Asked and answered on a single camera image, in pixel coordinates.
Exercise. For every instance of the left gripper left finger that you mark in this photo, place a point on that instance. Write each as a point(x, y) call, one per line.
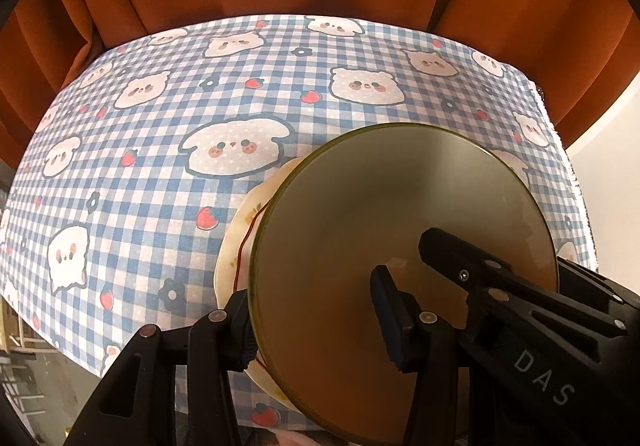
point(134, 403)

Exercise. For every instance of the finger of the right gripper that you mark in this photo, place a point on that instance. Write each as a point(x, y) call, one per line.
point(587, 325)

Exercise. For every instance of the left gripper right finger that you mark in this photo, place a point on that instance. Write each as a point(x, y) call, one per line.
point(421, 343)

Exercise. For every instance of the round yellow-flower deep plate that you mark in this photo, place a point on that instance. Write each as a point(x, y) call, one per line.
point(254, 200)

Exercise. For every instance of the floral bowl front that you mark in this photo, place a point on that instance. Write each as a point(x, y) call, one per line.
point(360, 201)

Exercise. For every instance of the small red-pattern white plate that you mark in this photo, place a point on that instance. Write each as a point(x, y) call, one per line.
point(257, 369)

